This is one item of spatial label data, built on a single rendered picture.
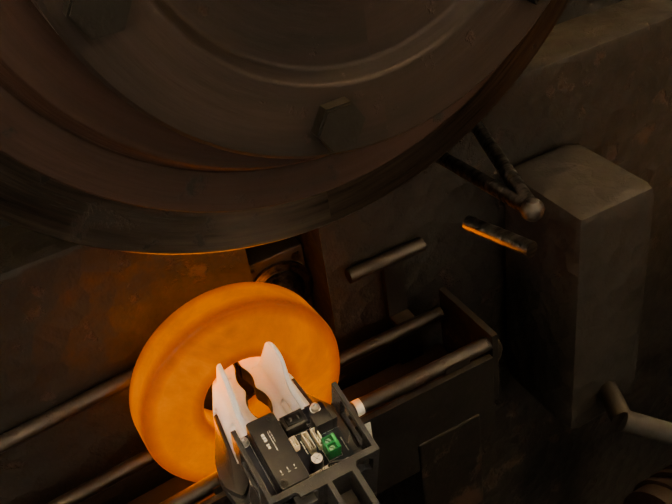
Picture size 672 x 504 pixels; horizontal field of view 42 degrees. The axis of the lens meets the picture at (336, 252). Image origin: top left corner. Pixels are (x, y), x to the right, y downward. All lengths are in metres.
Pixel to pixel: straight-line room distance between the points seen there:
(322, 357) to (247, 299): 0.08
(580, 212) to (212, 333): 0.29
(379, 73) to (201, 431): 0.32
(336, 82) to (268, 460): 0.22
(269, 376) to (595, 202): 0.28
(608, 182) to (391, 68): 0.33
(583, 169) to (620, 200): 0.05
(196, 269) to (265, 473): 0.18
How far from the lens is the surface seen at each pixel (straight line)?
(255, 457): 0.53
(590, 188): 0.70
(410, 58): 0.42
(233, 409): 0.57
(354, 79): 0.40
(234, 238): 0.51
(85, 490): 0.68
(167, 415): 0.61
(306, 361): 0.63
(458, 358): 0.68
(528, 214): 0.50
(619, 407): 0.79
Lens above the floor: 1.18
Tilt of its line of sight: 36 degrees down
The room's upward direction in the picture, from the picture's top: 9 degrees counter-clockwise
